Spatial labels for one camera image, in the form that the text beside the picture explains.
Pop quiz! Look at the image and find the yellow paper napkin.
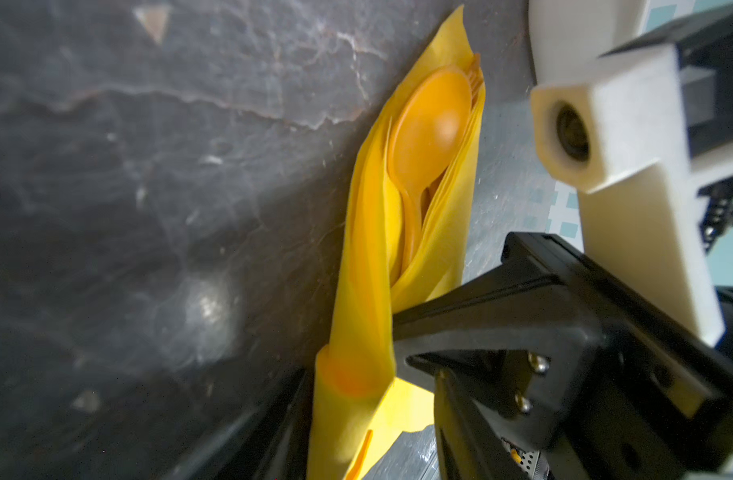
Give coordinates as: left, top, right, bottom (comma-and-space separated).
306, 9, 486, 479

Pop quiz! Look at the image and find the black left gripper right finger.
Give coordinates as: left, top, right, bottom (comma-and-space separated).
434, 368, 527, 480

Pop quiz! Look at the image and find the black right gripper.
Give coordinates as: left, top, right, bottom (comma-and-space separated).
394, 233, 733, 479

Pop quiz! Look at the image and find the yellow plastic fork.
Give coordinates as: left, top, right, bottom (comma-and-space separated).
467, 53, 484, 104

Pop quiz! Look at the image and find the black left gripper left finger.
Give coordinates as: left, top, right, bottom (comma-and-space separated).
174, 368, 314, 479

